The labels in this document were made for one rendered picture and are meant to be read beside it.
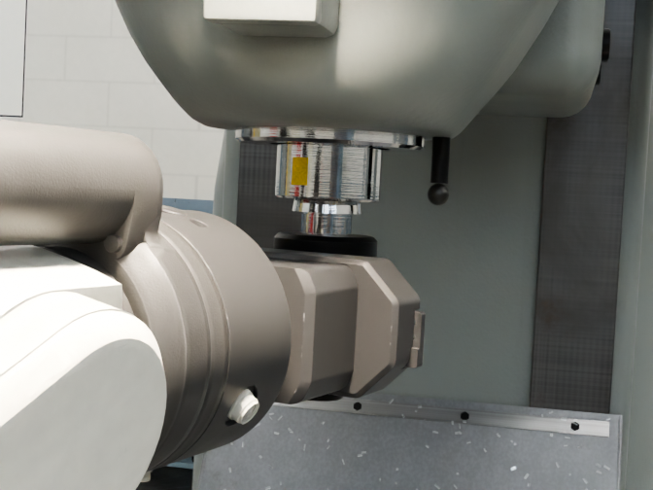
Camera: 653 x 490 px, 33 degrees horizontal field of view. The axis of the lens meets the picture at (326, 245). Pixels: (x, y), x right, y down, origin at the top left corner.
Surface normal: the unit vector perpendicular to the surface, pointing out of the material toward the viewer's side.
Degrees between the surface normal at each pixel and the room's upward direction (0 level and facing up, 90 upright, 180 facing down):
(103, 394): 102
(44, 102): 90
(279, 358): 95
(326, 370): 90
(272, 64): 111
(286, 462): 64
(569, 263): 90
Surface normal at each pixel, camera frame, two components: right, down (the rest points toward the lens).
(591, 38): 0.54, 0.07
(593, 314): -0.21, 0.04
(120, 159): 0.82, -0.39
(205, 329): 0.88, -0.18
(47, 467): 0.86, 0.27
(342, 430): -0.16, -0.41
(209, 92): -0.48, 0.72
